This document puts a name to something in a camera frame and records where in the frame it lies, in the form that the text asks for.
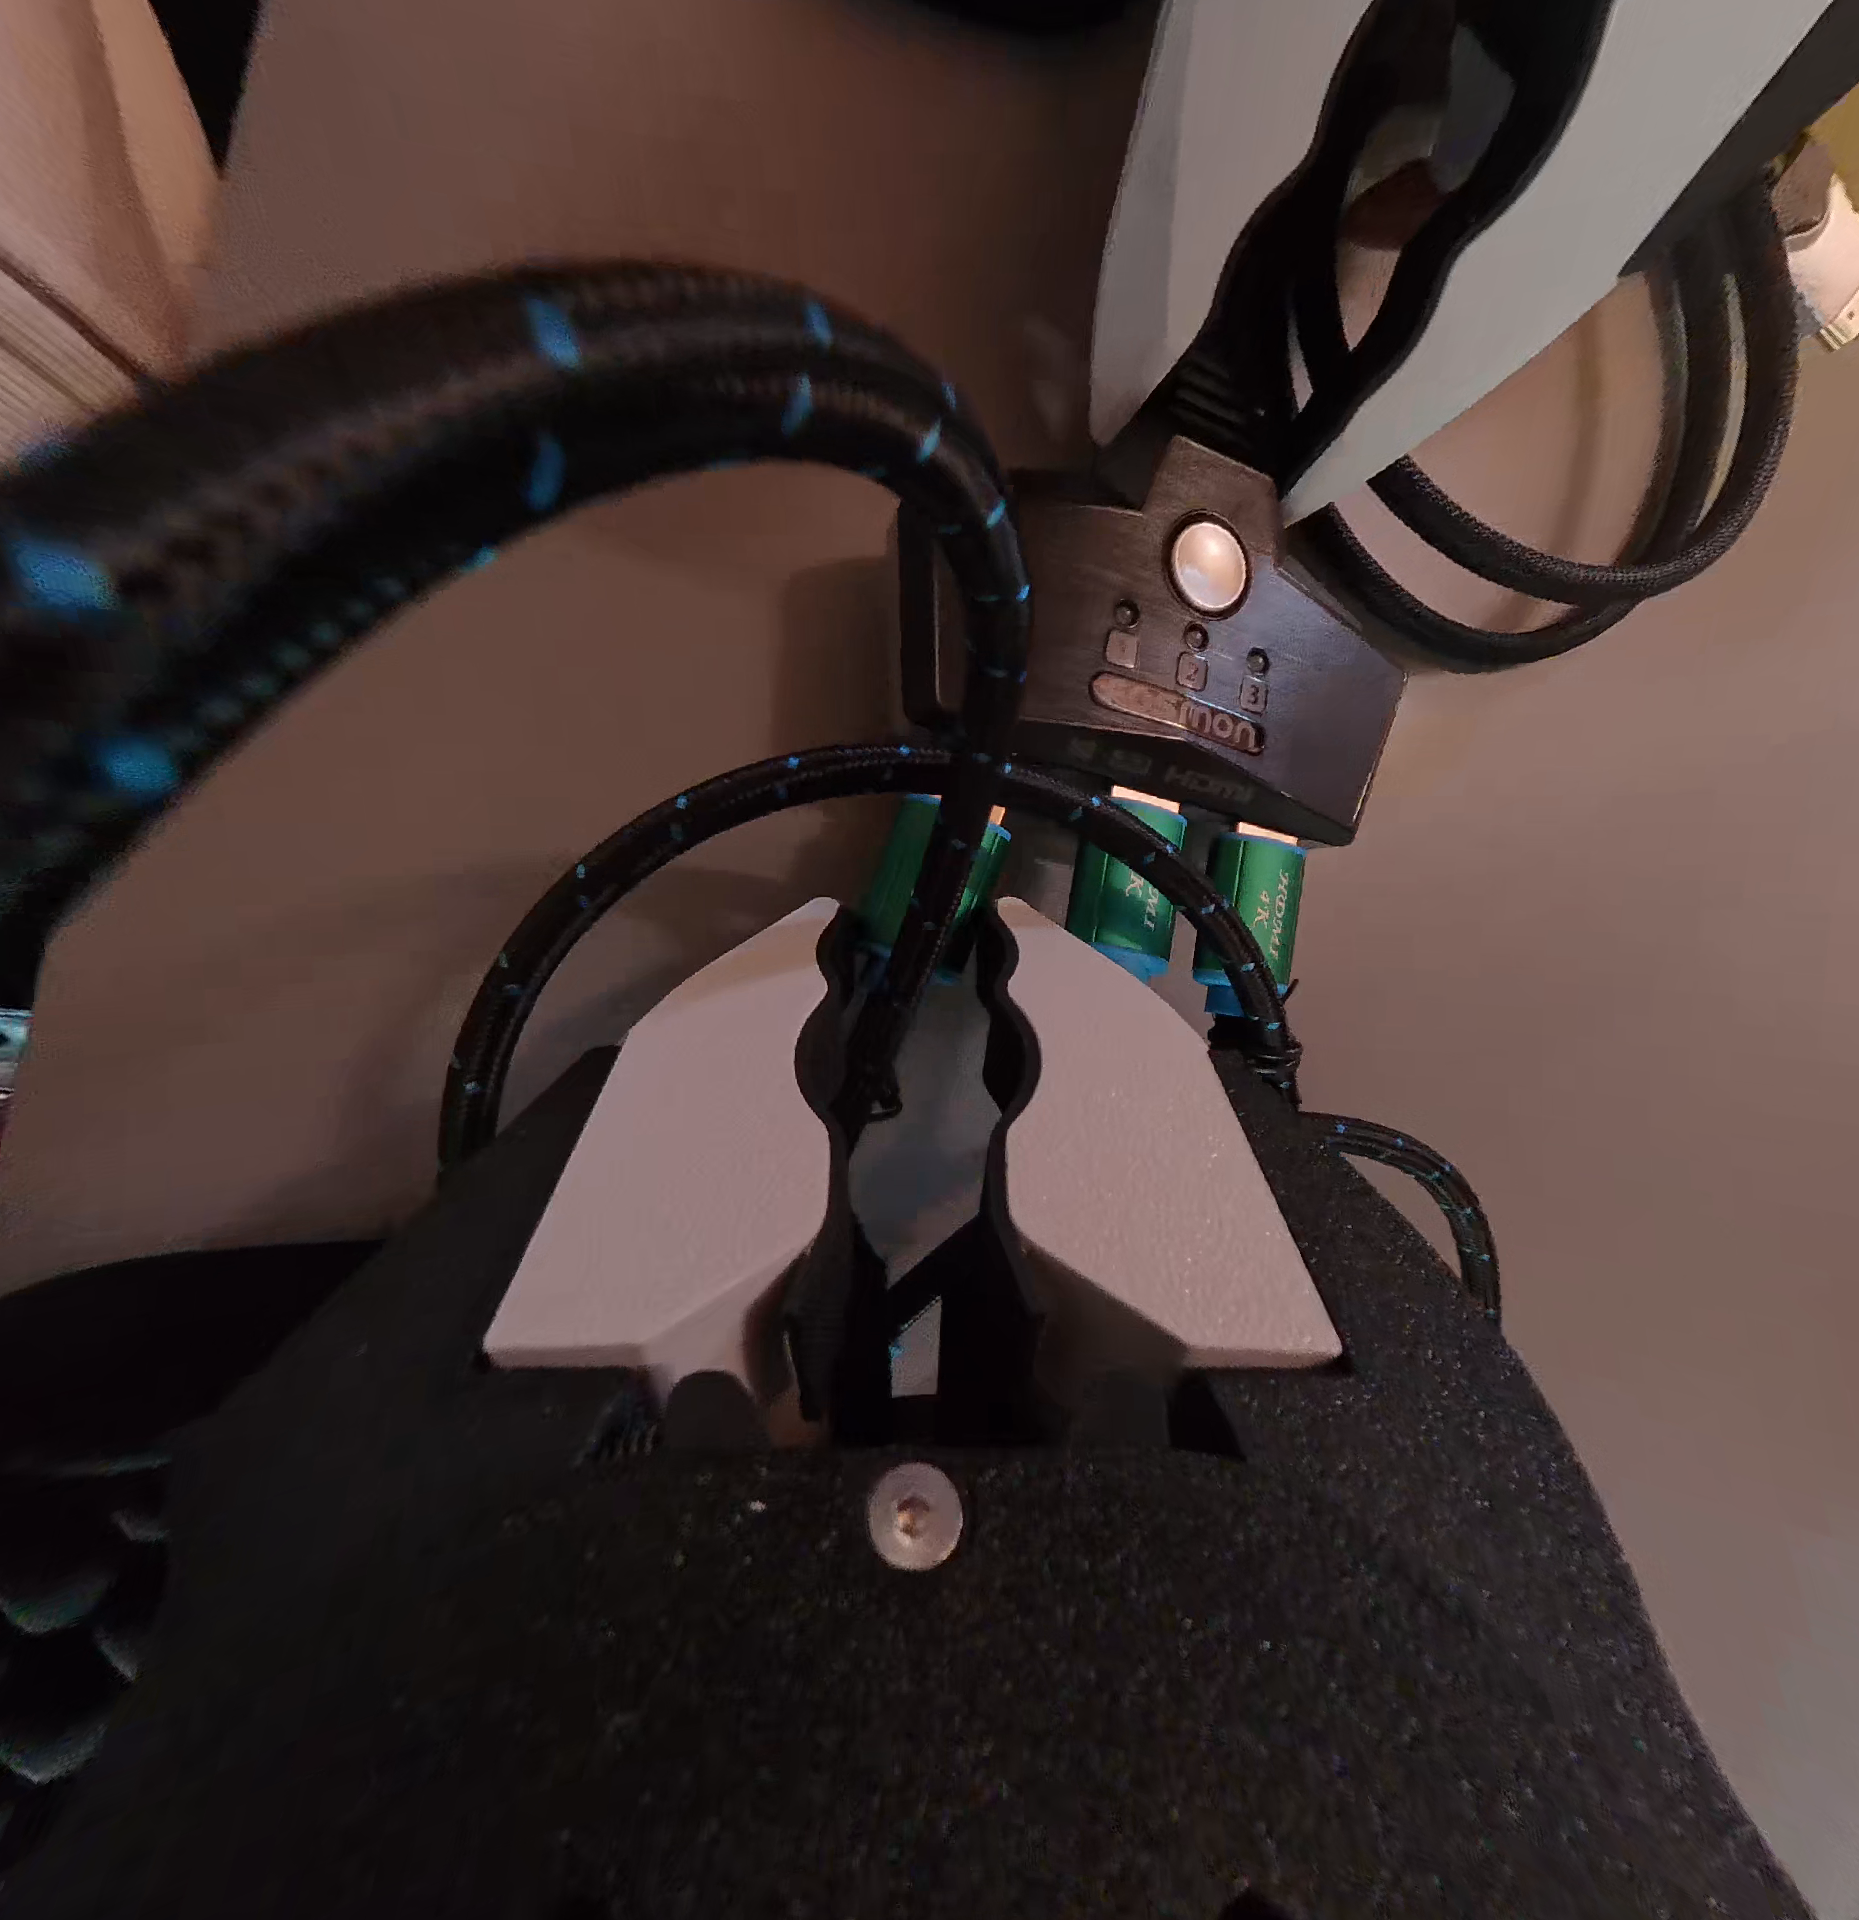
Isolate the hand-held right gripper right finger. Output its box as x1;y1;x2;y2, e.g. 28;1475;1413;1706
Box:
944;897;1346;1443

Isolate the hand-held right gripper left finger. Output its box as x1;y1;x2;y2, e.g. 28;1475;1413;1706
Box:
483;897;893;1427

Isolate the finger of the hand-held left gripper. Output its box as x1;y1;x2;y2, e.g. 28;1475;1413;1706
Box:
1087;0;1413;457
1276;0;1848;530

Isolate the black cable with white plug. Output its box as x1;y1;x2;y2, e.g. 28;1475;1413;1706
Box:
1147;134;1859;673

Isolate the grey desk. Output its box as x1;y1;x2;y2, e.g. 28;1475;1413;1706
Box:
0;0;1859;1878

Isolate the black wrist rest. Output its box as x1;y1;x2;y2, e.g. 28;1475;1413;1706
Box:
0;1241;399;1896

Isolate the person's white hoodie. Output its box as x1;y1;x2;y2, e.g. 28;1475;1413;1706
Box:
0;0;222;485

